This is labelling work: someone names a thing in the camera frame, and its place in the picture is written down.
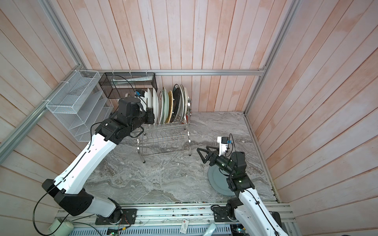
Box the silver metal dish rack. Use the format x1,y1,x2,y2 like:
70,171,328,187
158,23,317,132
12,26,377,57
134,89,192,162

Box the light green flower plate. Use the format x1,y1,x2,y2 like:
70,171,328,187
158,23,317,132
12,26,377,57
161,88,169,124

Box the white wire mesh shelf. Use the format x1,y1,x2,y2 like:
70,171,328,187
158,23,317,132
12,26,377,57
46,70,113,143

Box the orange sunburst plate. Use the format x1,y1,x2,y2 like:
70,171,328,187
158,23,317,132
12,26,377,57
158,91,164,124
152,89,158,125

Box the dark blue glazed plate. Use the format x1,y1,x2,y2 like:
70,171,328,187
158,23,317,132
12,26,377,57
170,84,181,123

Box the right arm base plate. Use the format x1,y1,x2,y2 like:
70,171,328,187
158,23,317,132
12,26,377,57
210,205,236,222

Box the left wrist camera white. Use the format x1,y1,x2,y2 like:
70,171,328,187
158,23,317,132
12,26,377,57
134,89,145,98

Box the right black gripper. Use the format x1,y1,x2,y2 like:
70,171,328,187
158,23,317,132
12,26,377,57
198,145,235,177

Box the cream floral plate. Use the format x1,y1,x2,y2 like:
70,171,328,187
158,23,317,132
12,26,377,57
184,87,190,121

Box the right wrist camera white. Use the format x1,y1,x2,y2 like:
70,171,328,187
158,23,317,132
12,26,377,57
217,136,232,156

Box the grey green large plate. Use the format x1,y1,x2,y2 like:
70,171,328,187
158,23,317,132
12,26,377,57
208,165,235,196

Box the green rim white plate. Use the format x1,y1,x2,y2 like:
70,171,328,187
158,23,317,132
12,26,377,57
175,85,186,122

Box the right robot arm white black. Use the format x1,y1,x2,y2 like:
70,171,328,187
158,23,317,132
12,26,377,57
197,146,287,236

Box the white plate black rings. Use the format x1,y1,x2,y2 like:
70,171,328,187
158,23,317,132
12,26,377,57
143,88,153,113

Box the yellow woven bamboo tray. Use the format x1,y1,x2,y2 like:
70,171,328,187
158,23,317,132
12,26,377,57
166,90,174,124

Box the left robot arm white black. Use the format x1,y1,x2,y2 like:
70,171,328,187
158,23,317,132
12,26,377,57
42,96,155,224

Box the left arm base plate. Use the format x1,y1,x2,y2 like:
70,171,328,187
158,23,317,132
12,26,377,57
121,208,137,225

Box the black mesh wall basket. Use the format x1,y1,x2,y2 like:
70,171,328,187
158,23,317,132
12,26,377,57
99,72,158,99

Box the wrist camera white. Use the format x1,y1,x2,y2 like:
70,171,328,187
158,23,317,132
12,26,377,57
134,89,145,98
217,136,232,156

